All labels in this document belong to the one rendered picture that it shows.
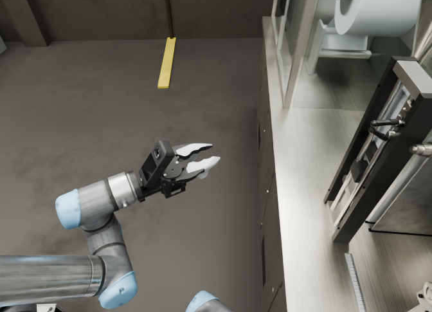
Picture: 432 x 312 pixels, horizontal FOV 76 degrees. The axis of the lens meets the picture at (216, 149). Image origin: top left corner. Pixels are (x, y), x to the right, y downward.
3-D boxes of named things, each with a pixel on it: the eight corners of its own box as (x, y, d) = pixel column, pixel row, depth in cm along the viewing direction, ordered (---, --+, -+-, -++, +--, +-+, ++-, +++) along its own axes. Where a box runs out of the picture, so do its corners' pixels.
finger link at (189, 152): (204, 149, 75) (175, 165, 71) (205, 135, 70) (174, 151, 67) (211, 157, 74) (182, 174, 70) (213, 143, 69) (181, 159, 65)
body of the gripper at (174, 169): (176, 167, 73) (131, 184, 69) (175, 147, 66) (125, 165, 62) (188, 190, 69) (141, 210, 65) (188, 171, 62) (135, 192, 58)
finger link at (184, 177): (200, 162, 67) (165, 170, 65) (200, 157, 66) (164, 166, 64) (206, 177, 65) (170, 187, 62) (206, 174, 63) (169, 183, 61)
